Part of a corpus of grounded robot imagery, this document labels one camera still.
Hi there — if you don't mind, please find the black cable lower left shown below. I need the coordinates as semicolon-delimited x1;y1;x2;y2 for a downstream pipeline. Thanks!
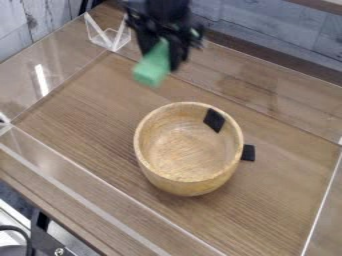
0;224;34;256

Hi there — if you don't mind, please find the round wooden bowl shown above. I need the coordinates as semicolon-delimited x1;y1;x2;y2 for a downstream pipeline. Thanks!
134;102;245;197

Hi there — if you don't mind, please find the clear acrylic corner bracket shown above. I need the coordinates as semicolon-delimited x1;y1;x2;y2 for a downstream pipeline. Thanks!
85;12;133;52

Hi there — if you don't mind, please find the green rectangular stick block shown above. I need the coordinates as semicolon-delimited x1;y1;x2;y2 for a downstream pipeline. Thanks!
133;38;170;87

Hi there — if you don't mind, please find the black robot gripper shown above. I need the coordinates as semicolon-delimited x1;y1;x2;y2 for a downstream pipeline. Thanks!
123;0;205;71

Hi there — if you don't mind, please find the black metal table frame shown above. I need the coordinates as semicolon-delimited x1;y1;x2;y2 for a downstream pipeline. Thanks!
28;208;91;256

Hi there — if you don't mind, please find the clear acrylic enclosure wall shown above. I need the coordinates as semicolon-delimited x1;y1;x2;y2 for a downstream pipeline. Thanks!
0;113;227;256

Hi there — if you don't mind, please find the black patch on table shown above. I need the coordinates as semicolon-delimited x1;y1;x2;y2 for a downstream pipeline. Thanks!
241;144;256;162

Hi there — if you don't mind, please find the black patch inside bowl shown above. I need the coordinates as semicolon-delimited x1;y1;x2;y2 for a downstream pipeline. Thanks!
203;108;226;133

